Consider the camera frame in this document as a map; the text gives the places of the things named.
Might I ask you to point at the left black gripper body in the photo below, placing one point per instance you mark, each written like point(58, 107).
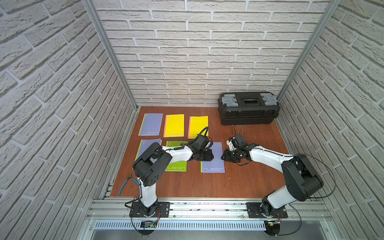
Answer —
point(205, 154)

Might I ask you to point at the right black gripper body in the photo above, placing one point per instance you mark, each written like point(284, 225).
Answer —
point(231, 156)

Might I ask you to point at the notebook angled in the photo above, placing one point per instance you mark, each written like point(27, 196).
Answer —
point(178, 166)

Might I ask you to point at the yellow cover notebook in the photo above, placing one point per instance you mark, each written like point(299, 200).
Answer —
point(174, 126)

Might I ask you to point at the purple cover notebook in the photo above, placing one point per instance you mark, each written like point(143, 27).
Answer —
point(151, 124)

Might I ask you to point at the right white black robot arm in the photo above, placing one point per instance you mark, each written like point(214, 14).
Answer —
point(301, 178)

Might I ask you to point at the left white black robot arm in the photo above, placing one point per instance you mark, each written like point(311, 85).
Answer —
point(153, 162)

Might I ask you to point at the black plastic toolbox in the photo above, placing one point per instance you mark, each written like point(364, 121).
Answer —
point(248, 108)

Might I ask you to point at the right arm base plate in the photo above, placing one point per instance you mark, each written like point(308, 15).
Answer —
point(255, 210)

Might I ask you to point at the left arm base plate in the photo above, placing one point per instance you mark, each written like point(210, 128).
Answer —
point(158, 209)

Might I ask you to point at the aluminium mounting rail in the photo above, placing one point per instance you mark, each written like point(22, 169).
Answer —
point(207, 209)

